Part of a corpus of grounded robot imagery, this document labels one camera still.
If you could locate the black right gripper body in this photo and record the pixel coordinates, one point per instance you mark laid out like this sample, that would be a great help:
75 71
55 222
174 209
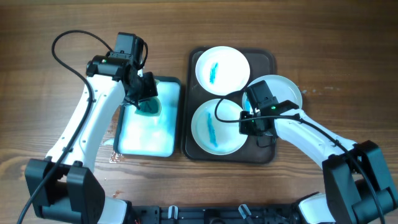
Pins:
252 127

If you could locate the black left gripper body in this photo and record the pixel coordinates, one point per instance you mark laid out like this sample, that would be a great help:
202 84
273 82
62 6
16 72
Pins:
146 88

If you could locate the green yellow sponge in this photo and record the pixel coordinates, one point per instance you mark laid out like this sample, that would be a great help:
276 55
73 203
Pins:
149 107

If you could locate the small white plate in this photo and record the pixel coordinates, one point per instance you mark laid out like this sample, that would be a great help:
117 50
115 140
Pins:
222 70

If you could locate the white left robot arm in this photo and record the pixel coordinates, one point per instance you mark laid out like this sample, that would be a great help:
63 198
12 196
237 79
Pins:
62 186

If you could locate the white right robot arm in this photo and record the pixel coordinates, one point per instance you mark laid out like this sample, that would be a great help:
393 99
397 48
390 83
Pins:
358 185

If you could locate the dark brown serving tray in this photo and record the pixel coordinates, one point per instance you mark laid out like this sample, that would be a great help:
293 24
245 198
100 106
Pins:
256 150

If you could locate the black soapy water basin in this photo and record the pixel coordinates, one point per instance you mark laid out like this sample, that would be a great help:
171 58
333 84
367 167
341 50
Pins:
151 135

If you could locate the white foam spill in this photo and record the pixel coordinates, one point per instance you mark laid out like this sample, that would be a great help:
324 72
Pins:
108 142

